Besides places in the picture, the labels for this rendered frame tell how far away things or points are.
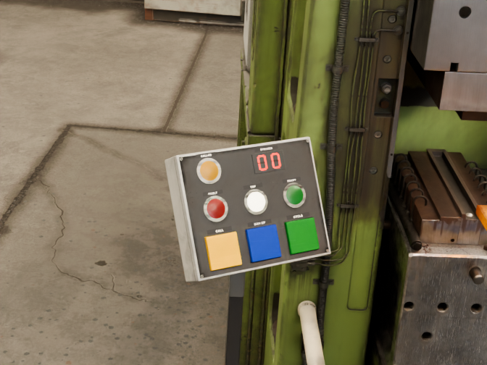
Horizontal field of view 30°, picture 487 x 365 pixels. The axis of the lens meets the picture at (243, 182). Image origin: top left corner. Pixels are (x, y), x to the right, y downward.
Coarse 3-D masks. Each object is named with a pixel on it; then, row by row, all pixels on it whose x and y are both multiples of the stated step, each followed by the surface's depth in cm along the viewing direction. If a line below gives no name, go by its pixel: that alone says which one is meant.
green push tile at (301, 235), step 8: (288, 224) 207; (296, 224) 208; (304, 224) 209; (312, 224) 210; (288, 232) 207; (296, 232) 208; (304, 232) 208; (312, 232) 209; (288, 240) 207; (296, 240) 207; (304, 240) 208; (312, 240) 209; (296, 248) 207; (304, 248) 208; (312, 248) 209
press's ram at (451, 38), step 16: (416, 0) 219; (432, 0) 204; (448, 0) 203; (464, 0) 203; (480, 0) 203; (416, 16) 219; (432, 16) 204; (448, 16) 204; (464, 16) 205; (480, 16) 204; (416, 32) 218; (432, 32) 206; (448, 32) 206; (464, 32) 206; (480, 32) 206; (416, 48) 217; (432, 48) 207; (448, 48) 207; (464, 48) 207; (480, 48) 207; (432, 64) 209; (448, 64) 209; (464, 64) 209; (480, 64) 209
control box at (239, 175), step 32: (192, 160) 200; (224, 160) 203; (256, 160) 206; (288, 160) 210; (192, 192) 199; (224, 192) 202; (192, 224) 198; (224, 224) 201; (256, 224) 204; (320, 224) 211; (192, 256) 198; (288, 256) 207
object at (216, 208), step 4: (212, 200) 200; (216, 200) 201; (220, 200) 201; (208, 204) 200; (212, 204) 200; (216, 204) 201; (220, 204) 201; (224, 204) 202; (208, 208) 200; (212, 208) 200; (216, 208) 200; (220, 208) 201; (224, 208) 201; (208, 212) 200; (212, 212) 200; (216, 212) 200; (220, 212) 201; (224, 212) 201; (212, 216) 200; (216, 216) 200; (220, 216) 201
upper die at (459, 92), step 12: (408, 48) 248; (408, 60) 248; (420, 72) 233; (432, 72) 221; (444, 72) 210; (456, 72) 210; (468, 72) 210; (480, 72) 210; (432, 84) 221; (444, 84) 211; (456, 84) 211; (468, 84) 211; (480, 84) 211; (432, 96) 220; (444, 96) 212; (456, 96) 212; (468, 96) 212; (480, 96) 212; (444, 108) 213; (456, 108) 214; (468, 108) 214; (480, 108) 214
